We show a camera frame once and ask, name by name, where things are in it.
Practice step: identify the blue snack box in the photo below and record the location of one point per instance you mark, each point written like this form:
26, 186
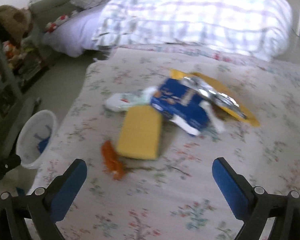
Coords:
180, 105

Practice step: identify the white trash bin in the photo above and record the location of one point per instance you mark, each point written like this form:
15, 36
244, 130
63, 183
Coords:
35, 137

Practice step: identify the yellow sponge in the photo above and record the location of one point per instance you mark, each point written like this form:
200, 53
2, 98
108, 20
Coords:
140, 134

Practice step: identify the lavender bed sheet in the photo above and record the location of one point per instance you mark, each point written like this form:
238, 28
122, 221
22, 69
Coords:
75, 36

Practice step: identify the floral bed quilt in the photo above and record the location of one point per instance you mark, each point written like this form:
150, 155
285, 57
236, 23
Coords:
175, 196

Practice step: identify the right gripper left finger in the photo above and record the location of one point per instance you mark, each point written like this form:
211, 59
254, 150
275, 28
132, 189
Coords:
45, 206

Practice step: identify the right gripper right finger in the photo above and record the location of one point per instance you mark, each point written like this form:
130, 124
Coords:
254, 205

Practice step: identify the crumpled white plastic bottle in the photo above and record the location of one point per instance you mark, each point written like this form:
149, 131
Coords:
120, 102

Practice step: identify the cluttered toy shelf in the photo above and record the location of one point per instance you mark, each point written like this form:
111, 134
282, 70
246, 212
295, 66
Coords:
26, 62

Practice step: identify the red white plush toy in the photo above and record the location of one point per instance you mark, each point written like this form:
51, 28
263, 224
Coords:
52, 26

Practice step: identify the yellow paper envelope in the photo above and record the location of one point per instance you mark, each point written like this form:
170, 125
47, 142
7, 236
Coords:
252, 120

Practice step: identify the plaid folded duvet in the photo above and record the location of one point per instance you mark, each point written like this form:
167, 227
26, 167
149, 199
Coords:
258, 28

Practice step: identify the silver foil wrapper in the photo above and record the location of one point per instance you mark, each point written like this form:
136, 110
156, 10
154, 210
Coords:
212, 95

